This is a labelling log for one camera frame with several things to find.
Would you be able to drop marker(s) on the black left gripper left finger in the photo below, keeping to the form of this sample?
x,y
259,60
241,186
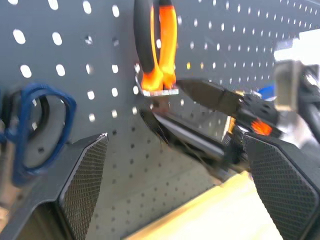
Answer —
x,y
80,180

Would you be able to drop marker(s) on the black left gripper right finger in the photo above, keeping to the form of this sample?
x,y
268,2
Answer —
x,y
282,180

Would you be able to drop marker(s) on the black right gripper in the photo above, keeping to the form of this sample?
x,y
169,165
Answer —
x,y
257,112

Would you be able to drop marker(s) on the grey metal pegboard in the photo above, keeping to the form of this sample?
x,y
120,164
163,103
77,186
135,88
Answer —
x,y
225,37

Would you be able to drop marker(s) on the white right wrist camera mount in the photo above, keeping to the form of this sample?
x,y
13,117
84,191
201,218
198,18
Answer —
x,y
286,85

